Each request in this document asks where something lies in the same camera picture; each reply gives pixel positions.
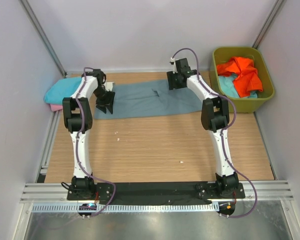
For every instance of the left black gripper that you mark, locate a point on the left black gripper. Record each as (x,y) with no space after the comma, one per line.
(102,105)

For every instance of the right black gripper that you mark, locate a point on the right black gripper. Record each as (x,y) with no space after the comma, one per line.
(171,84)

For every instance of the grey blue t shirt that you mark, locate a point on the grey blue t shirt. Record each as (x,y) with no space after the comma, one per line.
(150,99)

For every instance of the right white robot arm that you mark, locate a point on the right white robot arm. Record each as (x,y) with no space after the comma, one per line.
(214,119)

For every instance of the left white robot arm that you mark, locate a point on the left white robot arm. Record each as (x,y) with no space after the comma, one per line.
(78,120)

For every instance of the folded turquoise t shirt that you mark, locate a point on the folded turquoise t shirt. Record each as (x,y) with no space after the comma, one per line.
(63,88)

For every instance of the light teal t shirt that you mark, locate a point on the light teal t shirt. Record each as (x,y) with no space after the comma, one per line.
(228,86)

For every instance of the folded pink t shirt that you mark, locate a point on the folded pink t shirt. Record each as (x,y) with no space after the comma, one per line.
(56,107)

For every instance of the orange t shirt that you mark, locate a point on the orange t shirt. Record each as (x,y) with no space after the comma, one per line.
(244,68)

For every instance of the olive green plastic bin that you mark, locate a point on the olive green plastic bin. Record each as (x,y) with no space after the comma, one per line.
(222,55)

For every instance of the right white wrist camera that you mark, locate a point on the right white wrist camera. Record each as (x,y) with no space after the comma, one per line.
(175,65)

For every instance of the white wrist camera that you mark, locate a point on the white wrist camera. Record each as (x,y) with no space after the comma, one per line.
(175,65)
(109,86)

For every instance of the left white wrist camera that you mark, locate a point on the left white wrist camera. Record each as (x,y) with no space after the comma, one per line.
(109,86)

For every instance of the aluminium left frame rail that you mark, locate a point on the aluminium left frame rail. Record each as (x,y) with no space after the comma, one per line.
(48,147)

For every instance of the aluminium frame rail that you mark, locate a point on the aluminium frame rail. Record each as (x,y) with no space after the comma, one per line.
(48,147)
(267,190)

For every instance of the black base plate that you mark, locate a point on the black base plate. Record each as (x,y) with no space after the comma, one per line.
(155,191)

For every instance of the slotted cable duct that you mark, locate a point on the slotted cable duct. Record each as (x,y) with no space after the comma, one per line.
(91,208)

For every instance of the aluminium front frame rail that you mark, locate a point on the aluminium front frame rail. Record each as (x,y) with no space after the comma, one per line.
(267,190)

